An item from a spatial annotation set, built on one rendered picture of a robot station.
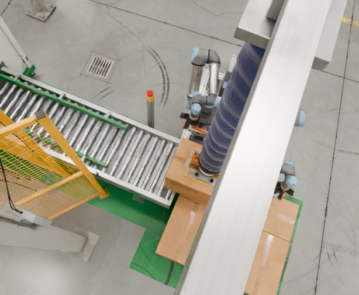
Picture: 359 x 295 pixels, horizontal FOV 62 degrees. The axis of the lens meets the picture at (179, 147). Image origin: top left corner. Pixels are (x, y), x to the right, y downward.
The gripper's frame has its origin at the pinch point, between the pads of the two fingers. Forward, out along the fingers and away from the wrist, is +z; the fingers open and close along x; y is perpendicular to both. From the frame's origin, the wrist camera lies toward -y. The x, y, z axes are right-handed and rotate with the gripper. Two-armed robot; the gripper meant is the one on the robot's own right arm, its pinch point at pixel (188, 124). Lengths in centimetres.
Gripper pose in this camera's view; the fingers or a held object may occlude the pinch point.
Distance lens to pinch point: 264.2
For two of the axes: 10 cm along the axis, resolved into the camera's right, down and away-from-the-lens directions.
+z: -0.8, 3.3, 9.4
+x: 3.9, -8.6, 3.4
